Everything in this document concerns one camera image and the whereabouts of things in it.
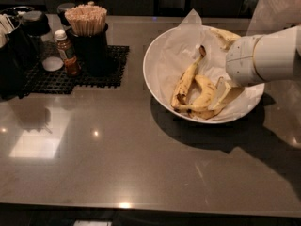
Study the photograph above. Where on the long stemmed spotted banana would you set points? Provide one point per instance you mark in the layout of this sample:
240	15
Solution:
182	87

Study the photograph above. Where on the black chopstick cup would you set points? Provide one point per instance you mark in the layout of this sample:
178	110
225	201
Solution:
93	50

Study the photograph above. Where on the black grid mat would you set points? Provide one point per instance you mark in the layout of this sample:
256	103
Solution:
37	80

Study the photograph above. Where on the white paper liner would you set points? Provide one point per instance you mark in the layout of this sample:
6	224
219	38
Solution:
190	74

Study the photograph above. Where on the wooden chopsticks bundle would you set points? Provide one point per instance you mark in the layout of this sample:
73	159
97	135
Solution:
86	20

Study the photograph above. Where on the white bowl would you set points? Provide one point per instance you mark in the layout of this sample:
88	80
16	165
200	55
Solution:
150	72

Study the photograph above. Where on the glass shaker black lid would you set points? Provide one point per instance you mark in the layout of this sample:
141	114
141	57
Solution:
36	26

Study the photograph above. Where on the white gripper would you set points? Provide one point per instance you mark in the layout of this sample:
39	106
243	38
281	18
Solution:
241	62

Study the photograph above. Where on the dark jar behind chopsticks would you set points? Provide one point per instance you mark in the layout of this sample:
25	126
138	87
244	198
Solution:
61	10

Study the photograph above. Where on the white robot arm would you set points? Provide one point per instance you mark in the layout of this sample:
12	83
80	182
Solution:
257	59

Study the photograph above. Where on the black container at left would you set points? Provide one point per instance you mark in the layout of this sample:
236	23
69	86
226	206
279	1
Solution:
17	55

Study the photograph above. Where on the small brown sauce bottle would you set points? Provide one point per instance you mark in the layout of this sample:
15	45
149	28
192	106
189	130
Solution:
67	53

